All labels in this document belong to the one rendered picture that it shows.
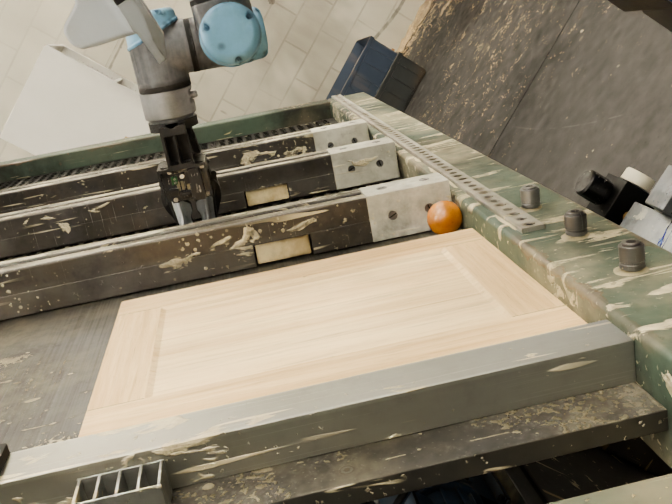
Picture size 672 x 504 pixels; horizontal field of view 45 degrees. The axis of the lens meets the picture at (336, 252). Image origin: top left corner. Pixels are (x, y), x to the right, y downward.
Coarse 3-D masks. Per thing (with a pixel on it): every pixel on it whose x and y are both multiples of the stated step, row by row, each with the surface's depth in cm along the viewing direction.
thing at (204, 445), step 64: (320, 384) 71; (384, 384) 69; (448, 384) 67; (512, 384) 68; (576, 384) 69; (64, 448) 68; (128, 448) 66; (192, 448) 65; (256, 448) 66; (320, 448) 67
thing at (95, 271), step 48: (384, 192) 118; (432, 192) 119; (144, 240) 116; (192, 240) 116; (240, 240) 117; (336, 240) 119; (0, 288) 114; (48, 288) 115; (96, 288) 116; (144, 288) 117
